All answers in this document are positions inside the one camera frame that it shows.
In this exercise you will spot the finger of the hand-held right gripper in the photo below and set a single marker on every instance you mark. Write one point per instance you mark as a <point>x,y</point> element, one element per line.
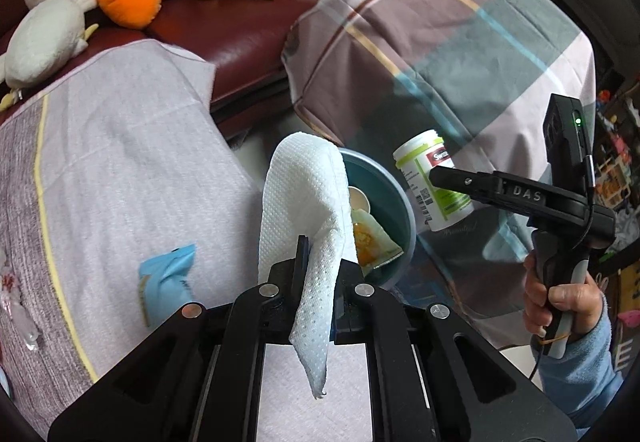
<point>460,182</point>

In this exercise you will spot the dark red leather sofa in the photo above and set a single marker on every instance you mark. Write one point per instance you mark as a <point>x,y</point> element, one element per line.
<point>240,32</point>

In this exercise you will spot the plaid blanket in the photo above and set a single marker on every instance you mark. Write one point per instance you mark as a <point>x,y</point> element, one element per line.
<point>450,47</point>

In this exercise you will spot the light blue snack packet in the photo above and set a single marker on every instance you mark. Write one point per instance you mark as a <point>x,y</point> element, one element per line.
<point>167,277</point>

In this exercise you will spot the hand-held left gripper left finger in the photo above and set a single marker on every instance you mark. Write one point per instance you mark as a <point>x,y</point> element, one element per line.
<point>300,257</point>

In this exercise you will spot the clear plastic wrapper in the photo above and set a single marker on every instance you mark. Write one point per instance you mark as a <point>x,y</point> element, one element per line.
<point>20,307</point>

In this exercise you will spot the teal plastic bucket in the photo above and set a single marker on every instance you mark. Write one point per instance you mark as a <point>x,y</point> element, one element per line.
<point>385,202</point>

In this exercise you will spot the yellow cake packet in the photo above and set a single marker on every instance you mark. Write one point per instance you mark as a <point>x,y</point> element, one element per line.
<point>372,237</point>

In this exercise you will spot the person's right hand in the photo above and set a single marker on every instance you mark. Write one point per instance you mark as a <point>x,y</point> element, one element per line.
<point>570,297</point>

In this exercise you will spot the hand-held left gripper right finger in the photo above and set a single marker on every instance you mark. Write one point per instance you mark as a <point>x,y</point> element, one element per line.
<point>350,272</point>

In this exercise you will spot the white green supplement bottle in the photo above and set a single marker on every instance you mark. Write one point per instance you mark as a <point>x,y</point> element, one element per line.
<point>420,162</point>

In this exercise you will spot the white paper towel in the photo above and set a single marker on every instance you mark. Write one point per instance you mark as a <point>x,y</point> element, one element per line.
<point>305,182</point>

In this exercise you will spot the person's right forearm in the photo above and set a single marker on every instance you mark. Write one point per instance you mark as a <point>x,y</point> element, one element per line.
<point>580,372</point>

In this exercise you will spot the white duck plush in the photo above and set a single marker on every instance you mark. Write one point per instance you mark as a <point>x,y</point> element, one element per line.
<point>45,37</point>

